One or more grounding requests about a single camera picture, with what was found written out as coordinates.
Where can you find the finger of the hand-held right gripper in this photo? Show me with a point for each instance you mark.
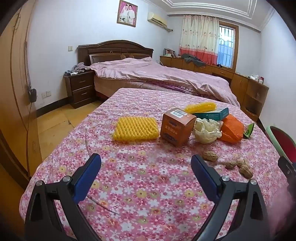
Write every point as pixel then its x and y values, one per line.
pixel 288 168

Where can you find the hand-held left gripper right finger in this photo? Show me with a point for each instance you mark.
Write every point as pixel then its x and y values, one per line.
pixel 203 178

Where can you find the pink checked duvet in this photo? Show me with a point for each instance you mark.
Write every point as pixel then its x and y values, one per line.
pixel 161 74

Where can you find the teal cardboard box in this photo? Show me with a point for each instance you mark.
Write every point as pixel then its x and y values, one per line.
pixel 217 114

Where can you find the wall air conditioner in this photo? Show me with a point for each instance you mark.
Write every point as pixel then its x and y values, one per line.
pixel 157 19

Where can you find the pink floral sheet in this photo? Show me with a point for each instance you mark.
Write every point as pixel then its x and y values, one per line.
pixel 138 173

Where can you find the dark wooden nightstand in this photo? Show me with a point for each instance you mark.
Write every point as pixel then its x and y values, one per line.
pixel 79 90

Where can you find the light wooden wardrobe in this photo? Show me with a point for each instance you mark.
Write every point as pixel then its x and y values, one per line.
pixel 13 92

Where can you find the white packets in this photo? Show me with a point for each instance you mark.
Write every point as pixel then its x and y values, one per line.
pixel 254 77

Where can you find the orange foam net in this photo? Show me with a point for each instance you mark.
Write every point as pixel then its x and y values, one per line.
pixel 231 127

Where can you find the pile of pale clothes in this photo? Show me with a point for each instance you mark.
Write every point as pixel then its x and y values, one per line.
pixel 79 67

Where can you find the barred window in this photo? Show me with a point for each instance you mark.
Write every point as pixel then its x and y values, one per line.
pixel 227 46

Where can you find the green snack packet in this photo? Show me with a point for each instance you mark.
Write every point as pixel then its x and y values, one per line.
pixel 248 131

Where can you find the row of books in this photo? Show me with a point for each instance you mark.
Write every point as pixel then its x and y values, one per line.
pixel 170 53

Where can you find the long wooden cabinet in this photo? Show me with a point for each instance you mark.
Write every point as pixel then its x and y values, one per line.
pixel 240 85

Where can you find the white wall socket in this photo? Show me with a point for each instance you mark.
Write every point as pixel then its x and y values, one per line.
pixel 46 94

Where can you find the framed wall photo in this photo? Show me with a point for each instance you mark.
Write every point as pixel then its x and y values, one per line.
pixel 127 12

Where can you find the white plastic bag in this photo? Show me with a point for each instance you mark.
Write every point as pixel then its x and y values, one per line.
pixel 205 132

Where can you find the brown cardboard box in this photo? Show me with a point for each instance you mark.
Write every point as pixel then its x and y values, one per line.
pixel 175 129

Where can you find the small red container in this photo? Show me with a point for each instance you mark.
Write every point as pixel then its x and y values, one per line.
pixel 261 80

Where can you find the yellow foam net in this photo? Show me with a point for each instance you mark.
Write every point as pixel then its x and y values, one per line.
pixel 201 107
pixel 136 128

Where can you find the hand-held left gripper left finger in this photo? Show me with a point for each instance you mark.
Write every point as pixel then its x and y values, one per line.
pixel 86 178

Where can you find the grey clothes heap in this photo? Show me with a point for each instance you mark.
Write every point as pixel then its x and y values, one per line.
pixel 193 59

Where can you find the black hanging device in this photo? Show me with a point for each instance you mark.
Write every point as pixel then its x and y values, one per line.
pixel 32 95

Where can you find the dark wooden bed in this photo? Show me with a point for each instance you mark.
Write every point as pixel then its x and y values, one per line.
pixel 111 49

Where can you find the peanut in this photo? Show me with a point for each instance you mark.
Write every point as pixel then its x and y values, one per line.
pixel 242 161
pixel 246 172
pixel 230 164
pixel 210 155

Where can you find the white and red curtain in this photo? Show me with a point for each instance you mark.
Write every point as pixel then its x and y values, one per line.
pixel 198 39

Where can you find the red bucket with green rim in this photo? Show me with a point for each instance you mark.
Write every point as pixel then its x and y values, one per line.
pixel 284 141

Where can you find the thin dark stick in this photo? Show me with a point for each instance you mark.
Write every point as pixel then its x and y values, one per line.
pixel 101 205

